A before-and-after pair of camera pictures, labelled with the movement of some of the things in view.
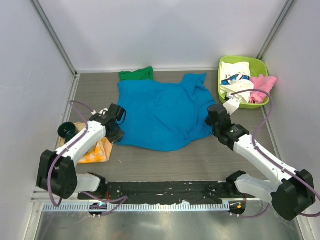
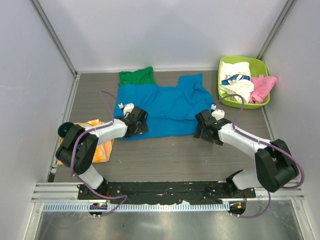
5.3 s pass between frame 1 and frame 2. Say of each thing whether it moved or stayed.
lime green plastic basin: stayed
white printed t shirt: stayed
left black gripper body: moved
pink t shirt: stayed
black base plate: stayed
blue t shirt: moved
